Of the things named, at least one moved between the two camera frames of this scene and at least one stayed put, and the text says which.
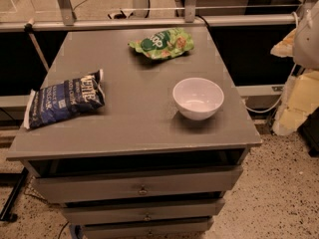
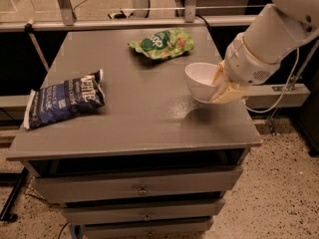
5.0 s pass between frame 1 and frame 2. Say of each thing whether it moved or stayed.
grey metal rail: stayed
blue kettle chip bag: stayed
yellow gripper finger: moved
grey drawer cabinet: stayed
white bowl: moved
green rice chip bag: stayed
